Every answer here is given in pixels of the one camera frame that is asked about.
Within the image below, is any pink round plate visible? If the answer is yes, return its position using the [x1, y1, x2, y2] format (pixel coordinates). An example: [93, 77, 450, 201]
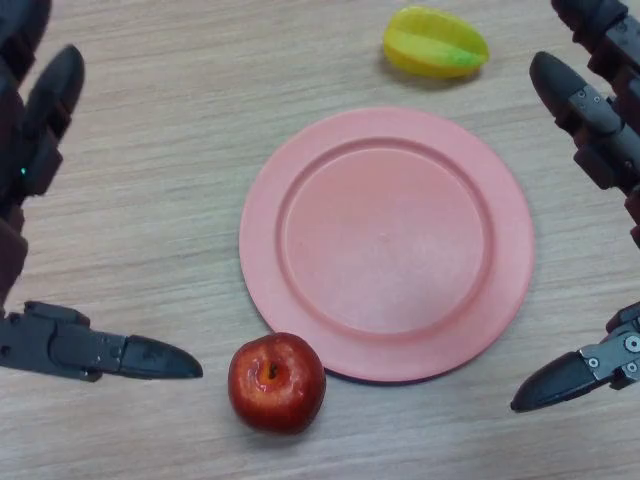
[238, 106, 536, 385]

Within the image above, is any yellow green starfruit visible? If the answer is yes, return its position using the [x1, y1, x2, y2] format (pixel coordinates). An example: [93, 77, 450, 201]
[382, 5, 490, 80]

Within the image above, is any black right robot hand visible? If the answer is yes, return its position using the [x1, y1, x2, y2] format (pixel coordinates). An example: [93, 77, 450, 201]
[510, 0, 640, 414]

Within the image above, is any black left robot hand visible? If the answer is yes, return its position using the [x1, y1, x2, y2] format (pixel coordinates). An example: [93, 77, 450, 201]
[0, 0, 205, 384]

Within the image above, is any red apple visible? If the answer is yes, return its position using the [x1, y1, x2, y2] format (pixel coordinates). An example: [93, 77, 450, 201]
[227, 332, 327, 435]

